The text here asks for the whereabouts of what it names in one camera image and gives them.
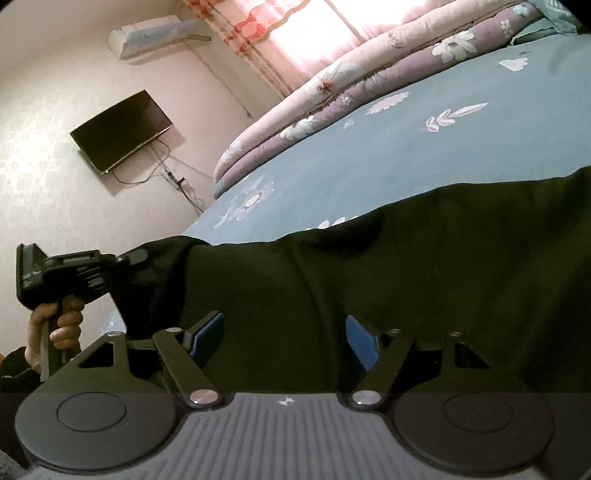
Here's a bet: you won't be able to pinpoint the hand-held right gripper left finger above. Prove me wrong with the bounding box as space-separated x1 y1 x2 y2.
62 310 225 409

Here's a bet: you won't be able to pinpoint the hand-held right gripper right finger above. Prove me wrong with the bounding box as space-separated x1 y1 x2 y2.
345 315 502 411

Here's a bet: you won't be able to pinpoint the black pants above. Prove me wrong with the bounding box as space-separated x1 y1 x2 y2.
108 168 591 398

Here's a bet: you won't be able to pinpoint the person's left forearm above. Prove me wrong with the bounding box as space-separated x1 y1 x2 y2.
0 346 42 402

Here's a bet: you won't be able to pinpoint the person's left hand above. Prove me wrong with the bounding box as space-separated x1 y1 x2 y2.
25 298 85 370

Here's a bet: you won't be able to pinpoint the white air conditioner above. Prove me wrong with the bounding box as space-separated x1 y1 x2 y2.
107 15 211 60

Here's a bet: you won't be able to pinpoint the pink checked curtain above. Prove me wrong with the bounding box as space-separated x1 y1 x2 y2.
178 0 444 100

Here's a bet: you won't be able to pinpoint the folded floral quilt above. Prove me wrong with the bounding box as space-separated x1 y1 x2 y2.
212 0 543 199

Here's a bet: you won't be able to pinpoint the teal printed pillow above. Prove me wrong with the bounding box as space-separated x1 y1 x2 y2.
531 0 583 35

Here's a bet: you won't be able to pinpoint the hanging wall cables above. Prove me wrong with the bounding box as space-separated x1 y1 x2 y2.
111 138 214 217

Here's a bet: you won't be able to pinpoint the wall television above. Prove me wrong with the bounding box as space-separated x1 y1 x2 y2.
69 90 174 175

